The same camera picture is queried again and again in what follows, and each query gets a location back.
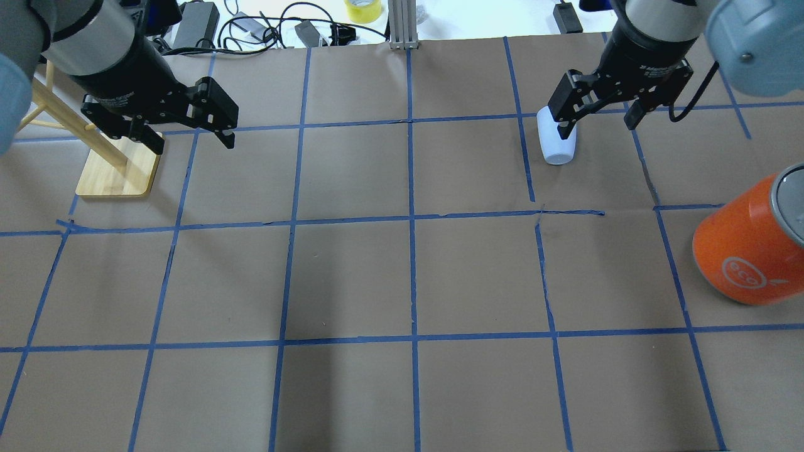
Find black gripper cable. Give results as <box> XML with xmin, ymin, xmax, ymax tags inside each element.
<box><xmin>668</xmin><ymin>60</ymin><xmax>720</xmax><ymax>123</ymax></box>

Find black laptop adapter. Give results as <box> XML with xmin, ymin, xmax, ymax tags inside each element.
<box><xmin>172</xmin><ymin>2</ymin><xmax>219</xmax><ymax>48</ymax></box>

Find black power adapter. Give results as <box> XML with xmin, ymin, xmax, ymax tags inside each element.
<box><xmin>552</xmin><ymin>1</ymin><xmax>584</xmax><ymax>35</ymax></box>

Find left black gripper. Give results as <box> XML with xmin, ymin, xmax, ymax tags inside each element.
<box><xmin>80</xmin><ymin>35</ymin><xmax>239</xmax><ymax>155</ymax></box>

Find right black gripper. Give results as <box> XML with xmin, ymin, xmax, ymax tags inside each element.
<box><xmin>548</xmin><ymin>22</ymin><xmax>694</xmax><ymax>140</ymax></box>

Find wooden cup stand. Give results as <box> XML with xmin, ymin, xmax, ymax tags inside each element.
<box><xmin>17</xmin><ymin>62</ymin><xmax>159</xmax><ymax>198</ymax></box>

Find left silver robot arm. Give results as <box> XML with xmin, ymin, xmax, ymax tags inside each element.
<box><xmin>1</xmin><ymin>1</ymin><xmax>239</xmax><ymax>155</ymax></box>

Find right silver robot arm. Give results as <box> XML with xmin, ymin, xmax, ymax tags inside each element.
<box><xmin>539</xmin><ymin>1</ymin><xmax>803</xmax><ymax>140</ymax></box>

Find orange can-shaped container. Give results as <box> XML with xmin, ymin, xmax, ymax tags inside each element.
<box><xmin>692</xmin><ymin>163</ymin><xmax>803</xmax><ymax>306</ymax></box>

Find yellow tape roll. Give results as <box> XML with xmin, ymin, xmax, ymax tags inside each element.
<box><xmin>344</xmin><ymin>0</ymin><xmax>383</xmax><ymax>24</ymax></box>

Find aluminium frame post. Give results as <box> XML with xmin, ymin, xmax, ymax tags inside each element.
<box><xmin>388</xmin><ymin>0</ymin><xmax>420</xmax><ymax>50</ymax></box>

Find light blue plastic cup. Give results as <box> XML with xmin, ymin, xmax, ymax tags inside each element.
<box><xmin>536</xmin><ymin>106</ymin><xmax>577</xmax><ymax>166</ymax></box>

